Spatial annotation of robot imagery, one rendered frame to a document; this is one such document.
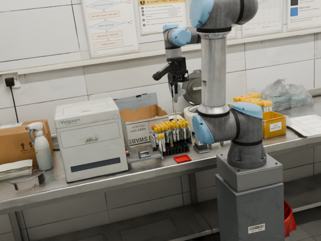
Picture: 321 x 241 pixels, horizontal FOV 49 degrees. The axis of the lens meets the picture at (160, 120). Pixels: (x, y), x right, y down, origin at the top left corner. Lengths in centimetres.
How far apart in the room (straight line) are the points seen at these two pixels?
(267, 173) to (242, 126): 21
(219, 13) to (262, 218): 78
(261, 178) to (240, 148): 14
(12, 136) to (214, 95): 111
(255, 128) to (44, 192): 91
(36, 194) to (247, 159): 88
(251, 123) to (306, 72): 140
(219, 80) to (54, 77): 119
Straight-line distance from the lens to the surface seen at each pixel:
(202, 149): 175
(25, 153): 195
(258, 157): 138
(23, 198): 163
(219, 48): 120
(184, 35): 152
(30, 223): 247
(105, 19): 213
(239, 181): 136
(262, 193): 141
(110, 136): 157
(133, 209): 247
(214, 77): 122
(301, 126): 203
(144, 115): 217
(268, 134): 189
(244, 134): 134
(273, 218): 149
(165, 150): 175
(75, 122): 155
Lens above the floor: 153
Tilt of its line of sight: 16 degrees down
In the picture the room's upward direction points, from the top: 7 degrees counter-clockwise
